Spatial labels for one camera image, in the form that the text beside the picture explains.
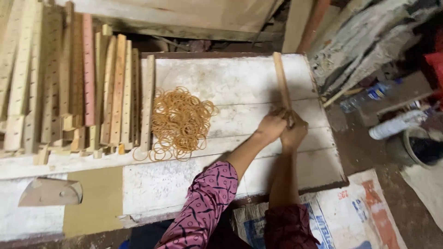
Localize tan cardboard sheet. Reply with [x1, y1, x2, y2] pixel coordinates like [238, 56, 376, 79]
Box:
[62, 166, 124, 238]

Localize row of drilled wooden slats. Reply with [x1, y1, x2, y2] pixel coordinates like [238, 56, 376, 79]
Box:
[0, 0, 141, 166]

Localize person's left hand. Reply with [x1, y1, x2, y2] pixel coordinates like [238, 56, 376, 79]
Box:
[255, 107, 288, 144]

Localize person's right hand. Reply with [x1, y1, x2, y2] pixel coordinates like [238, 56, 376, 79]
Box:
[280, 111, 309, 151]

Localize round bucket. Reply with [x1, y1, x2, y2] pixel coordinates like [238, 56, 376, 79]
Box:
[401, 126, 443, 170]

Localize clear plastic water bottle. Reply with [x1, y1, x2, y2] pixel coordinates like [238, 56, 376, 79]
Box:
[340, 78, 403, 114]

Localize red cloth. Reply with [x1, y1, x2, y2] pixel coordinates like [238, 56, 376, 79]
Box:
[423, 29, 443, 111]

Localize beige woven sack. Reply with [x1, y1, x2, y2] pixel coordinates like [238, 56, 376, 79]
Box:
[400, 163, 443, 232]

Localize pile of tan rubber bands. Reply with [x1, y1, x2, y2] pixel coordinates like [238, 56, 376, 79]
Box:
[133, 86, 219, 162]

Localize white wooden work board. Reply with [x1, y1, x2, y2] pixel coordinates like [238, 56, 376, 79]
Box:
[0, 52, 349, 243]

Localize single drilled wooden slat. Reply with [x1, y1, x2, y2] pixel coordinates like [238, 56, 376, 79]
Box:
[140, 55, 156, 153]

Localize bundle of wooden sticks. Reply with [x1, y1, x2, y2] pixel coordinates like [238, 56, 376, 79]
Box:
[272, 52, 293, 127]

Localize large plywood sheet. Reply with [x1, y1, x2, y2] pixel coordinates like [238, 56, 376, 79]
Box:
[55, 0, 285, 43]

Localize printed woven sack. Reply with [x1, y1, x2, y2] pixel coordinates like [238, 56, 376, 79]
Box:
[233, 169, 408, 249]

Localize white plastic bottle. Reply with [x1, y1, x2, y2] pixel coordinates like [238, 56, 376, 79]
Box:
[368, 110, 428, 140]

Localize leaning wooden planks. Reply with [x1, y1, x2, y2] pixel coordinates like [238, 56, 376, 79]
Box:
[281, 0, 341, 54]

